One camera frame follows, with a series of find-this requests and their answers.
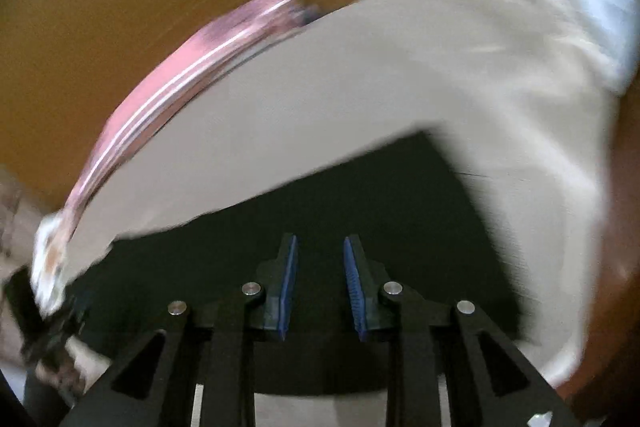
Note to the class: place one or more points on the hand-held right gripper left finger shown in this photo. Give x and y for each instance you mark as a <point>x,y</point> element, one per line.
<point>288,287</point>

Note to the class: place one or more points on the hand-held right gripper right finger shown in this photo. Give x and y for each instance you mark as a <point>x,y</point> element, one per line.
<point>353,287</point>

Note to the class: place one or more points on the beige pants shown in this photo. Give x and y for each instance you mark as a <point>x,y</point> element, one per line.
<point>400,107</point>

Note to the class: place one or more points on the dark cloth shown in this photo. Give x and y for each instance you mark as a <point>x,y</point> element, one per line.
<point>320,207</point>

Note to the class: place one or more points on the beige checked cloth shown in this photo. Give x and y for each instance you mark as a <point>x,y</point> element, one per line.
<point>15,217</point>

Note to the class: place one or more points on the pink striped cloth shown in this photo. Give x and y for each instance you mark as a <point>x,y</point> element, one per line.
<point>165,82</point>

